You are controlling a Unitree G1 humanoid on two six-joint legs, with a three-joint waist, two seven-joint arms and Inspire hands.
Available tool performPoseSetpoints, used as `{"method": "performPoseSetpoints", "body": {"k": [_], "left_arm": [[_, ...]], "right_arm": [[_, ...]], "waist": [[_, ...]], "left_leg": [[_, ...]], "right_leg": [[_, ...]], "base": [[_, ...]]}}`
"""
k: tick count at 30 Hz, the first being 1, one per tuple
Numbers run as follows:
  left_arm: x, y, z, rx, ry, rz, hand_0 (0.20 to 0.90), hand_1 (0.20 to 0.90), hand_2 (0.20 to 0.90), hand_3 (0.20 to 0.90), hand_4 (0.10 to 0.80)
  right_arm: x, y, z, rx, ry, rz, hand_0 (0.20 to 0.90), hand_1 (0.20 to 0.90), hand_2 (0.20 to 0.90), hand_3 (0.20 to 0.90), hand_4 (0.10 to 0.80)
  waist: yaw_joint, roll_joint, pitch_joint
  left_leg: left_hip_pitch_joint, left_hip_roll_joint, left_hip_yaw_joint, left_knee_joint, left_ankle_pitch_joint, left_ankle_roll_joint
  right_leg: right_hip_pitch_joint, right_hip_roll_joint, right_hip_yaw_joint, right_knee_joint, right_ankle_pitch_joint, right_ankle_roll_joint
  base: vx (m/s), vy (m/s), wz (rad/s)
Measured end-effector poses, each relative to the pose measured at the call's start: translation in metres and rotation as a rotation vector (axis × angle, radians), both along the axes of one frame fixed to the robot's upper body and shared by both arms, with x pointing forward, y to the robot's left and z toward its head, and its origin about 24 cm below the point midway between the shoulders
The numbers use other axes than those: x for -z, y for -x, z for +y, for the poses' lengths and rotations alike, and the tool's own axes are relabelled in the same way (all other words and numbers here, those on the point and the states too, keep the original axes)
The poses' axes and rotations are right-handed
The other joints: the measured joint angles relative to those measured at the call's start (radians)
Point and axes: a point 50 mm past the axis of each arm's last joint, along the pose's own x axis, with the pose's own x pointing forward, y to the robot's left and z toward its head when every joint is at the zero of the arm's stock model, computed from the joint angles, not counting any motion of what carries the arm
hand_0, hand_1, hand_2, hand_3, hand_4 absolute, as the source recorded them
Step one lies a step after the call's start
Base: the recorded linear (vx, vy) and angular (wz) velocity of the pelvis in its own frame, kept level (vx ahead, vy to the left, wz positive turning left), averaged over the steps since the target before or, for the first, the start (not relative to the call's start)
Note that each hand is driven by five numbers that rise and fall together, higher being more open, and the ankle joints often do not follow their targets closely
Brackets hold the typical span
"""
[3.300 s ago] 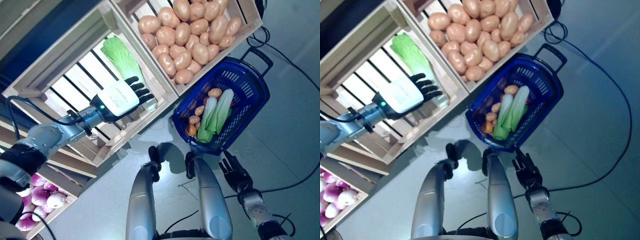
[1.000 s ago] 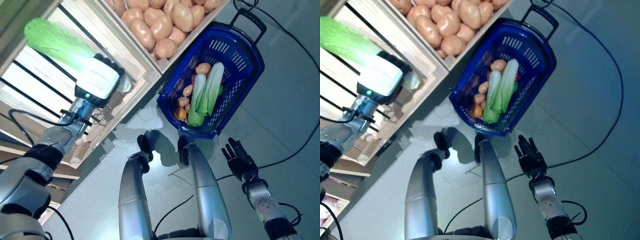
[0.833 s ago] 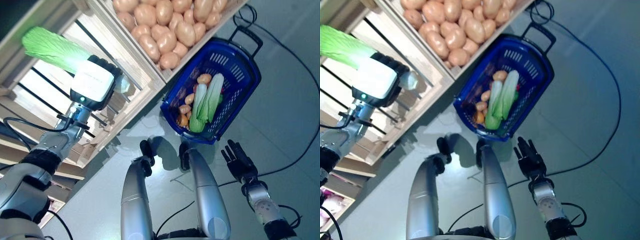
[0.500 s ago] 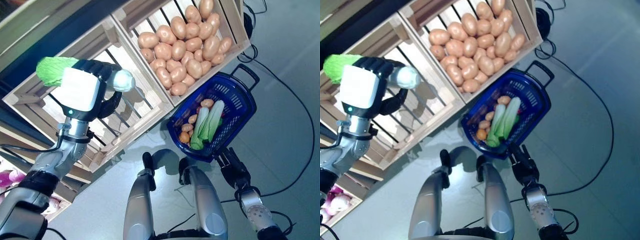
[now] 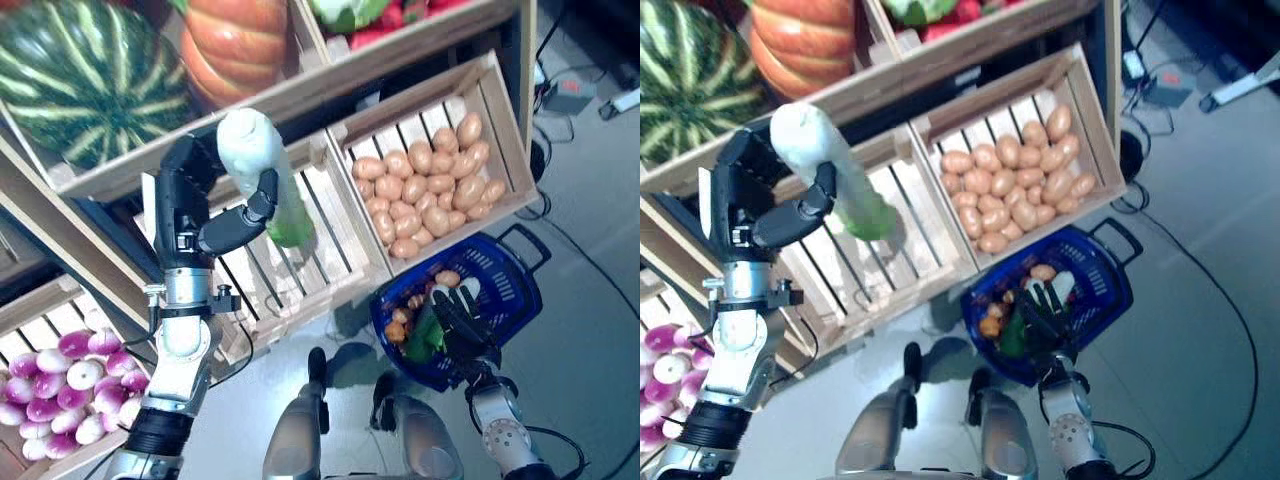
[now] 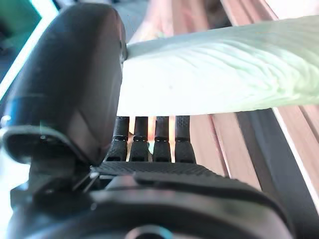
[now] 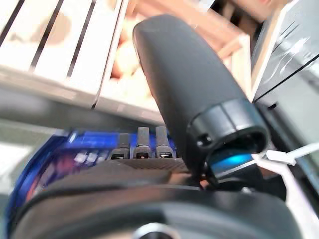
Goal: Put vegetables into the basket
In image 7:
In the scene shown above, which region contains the wooden crate of potatoes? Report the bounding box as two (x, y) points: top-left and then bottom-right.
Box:
(94, 0), (254, 122)

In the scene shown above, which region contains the slatted wooden crate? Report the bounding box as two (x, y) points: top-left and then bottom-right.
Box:
(0, 0), (130, 110)

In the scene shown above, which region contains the white plastic tie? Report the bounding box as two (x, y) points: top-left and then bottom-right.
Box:
(251, 143), (319, 165)

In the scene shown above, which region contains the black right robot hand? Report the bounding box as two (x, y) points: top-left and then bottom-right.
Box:
(9, 13), (307, 239)

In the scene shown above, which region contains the blue plastic shopping basket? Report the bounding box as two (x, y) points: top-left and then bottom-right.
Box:
(6, 128), (181, 225)

